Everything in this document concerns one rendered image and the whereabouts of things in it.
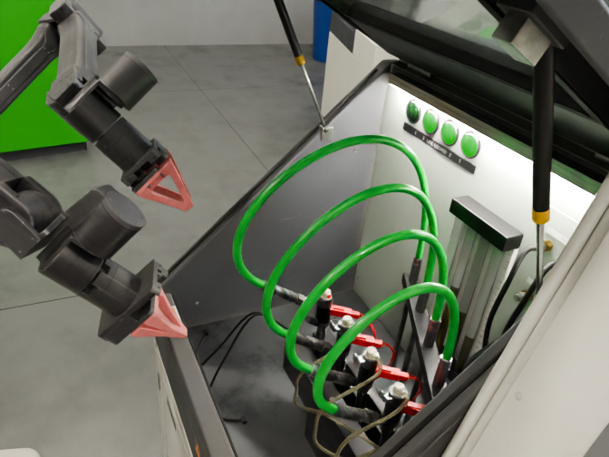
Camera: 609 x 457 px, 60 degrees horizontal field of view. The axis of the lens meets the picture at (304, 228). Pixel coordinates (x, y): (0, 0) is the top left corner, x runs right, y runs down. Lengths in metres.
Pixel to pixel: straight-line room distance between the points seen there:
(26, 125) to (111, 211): 3.59
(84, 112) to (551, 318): 0.63
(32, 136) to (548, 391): 3.90
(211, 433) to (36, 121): 3.44
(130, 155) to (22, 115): 3.41
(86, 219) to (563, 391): 0.55
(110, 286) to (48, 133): 3.59
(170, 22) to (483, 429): 7.00
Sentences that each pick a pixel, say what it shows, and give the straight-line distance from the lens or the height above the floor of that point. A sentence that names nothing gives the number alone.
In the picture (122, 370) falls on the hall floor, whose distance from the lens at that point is 2.43.
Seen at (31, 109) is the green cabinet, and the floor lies 0.37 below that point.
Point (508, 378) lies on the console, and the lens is 0.71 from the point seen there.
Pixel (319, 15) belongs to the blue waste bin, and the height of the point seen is 0.56.
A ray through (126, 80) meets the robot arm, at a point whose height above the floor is 1.51.
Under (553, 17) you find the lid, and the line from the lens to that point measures 0.45.
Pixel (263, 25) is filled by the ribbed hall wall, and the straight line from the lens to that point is 7.79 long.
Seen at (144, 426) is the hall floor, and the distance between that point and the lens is 2.22.
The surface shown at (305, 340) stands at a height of 1.11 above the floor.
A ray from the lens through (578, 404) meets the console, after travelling 0.65.
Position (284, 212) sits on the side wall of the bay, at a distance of 1.24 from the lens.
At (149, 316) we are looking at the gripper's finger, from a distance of 0.69.
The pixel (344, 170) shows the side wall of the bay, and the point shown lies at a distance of 1.26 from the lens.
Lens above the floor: 1.73
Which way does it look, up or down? 31 degrees down
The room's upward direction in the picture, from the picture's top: 6 degrees clockwise
